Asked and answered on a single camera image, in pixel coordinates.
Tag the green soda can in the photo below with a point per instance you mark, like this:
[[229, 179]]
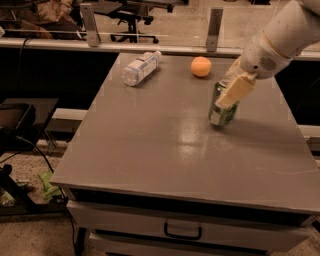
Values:
[[216, 115]]

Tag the black office chair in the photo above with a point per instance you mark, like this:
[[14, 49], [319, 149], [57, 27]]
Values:
[[131, 12]]

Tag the black drawer handle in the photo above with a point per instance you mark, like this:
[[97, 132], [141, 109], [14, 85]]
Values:
[[182, 232]]

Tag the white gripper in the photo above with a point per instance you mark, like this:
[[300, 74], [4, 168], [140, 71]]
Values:
[[261, 58]]

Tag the orange fruit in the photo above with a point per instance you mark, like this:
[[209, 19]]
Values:
[[200, 66]]

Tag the clear acrylic barrier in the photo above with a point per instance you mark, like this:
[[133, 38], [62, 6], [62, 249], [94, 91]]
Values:
[[187, 26]]

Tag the metal bracket middle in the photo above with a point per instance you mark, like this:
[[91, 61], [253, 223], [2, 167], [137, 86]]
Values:
[[215, 19]]

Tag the grey cabinet with drawers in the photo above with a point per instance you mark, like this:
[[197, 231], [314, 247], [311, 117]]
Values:
[[147, 155]]

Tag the metal bracket left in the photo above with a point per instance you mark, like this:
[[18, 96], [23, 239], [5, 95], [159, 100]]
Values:
[[87, 12]]

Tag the clear plastic water bottle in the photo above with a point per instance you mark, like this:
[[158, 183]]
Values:
[[140, 68]]

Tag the green object on floor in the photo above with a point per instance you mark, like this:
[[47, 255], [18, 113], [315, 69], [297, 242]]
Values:
[[49, 191]]

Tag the metal bracket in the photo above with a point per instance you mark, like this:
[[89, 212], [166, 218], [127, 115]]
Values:
[[87, 12], [215, 19]]

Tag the black side stand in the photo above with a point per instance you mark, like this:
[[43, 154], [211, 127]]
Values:
[[23, 123]]

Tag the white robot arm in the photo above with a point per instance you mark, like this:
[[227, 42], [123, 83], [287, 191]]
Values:
[[294, 28]]

